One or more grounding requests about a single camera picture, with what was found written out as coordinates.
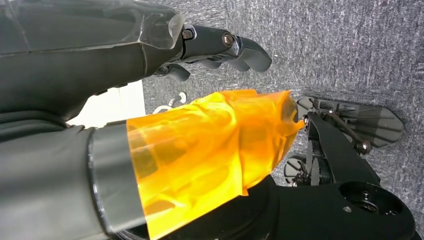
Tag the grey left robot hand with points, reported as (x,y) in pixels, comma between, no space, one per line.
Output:
(66,49)

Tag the white panel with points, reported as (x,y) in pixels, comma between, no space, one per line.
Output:
(112,106)

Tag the orange translucent tape wrap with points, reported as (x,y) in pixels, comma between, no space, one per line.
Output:
(198,149)

